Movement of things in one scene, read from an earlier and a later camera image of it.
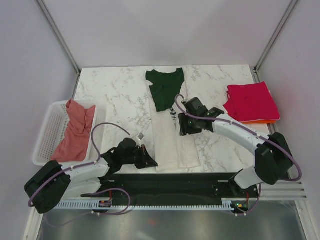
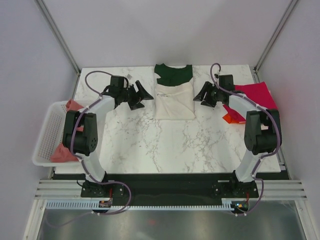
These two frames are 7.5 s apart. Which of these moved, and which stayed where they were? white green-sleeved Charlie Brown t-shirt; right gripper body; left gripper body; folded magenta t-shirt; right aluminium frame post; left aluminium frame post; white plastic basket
Moved: right gripper body; white green-sleeved Charlie Brown t-shirt; left gripper body
Stayed: folded magenta t-shirt; left aluminium frame post; white plastic basket; right aluminium frame post
